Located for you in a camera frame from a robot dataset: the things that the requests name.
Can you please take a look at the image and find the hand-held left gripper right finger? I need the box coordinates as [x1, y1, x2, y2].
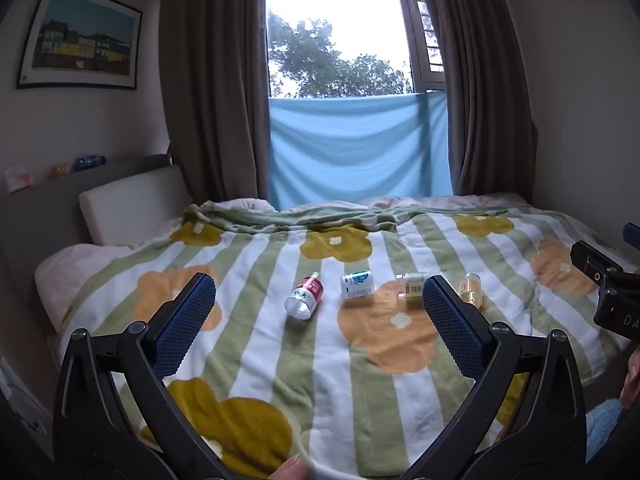
[400, 274, 587, 480]

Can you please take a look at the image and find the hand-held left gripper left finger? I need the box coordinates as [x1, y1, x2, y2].
[52, 272, 237, 480]

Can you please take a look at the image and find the clear yellowish cup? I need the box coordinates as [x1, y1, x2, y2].
[458, 272, 484, 309]

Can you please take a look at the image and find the clear cup with small label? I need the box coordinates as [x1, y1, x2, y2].
[395, 272, 427, 302]

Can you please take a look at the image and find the white cup with blue label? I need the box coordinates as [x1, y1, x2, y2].
[341, 270, 376, 302]

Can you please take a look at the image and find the person's right hand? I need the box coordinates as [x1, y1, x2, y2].
[621, 349, 640, 411]

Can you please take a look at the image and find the person's left hand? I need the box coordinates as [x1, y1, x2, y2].
[269, 453, 309, 480]

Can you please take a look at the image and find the light blue fluffy clothing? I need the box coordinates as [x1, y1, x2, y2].
[584, 397, 626, 464]

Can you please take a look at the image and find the red label white bottle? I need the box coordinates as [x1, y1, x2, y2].
[284, 270, 325, 320]

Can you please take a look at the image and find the pale pink pillow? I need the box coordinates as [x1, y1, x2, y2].
[34, 242, 168, 333]

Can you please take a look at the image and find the pale pink bed sheet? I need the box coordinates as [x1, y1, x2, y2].
[200, 192, 529, 212]

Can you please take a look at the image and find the white headboard cushion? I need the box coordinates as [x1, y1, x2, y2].
[78, 164, 197, 247]

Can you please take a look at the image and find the striped floral blanket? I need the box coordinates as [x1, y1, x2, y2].
[59, 200, 632, 480]

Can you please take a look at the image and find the grey headboard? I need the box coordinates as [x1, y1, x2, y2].
[0, 153, 182, 341]

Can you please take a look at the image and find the light blue cloth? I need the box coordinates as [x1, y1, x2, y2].
[268, 91, 454, 210]

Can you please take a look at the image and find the brown curtain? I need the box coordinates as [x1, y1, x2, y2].
[400, 0, 539, 197]
[158, 0, 274, 209]

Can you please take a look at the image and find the white and pink card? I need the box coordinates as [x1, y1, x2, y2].
[4, 164, 34, 193]

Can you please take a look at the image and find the framed picture of houses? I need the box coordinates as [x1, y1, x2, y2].
[16, 0, 143, 92]

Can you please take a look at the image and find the window frame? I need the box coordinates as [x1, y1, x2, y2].
[389, 0, 449, 94]

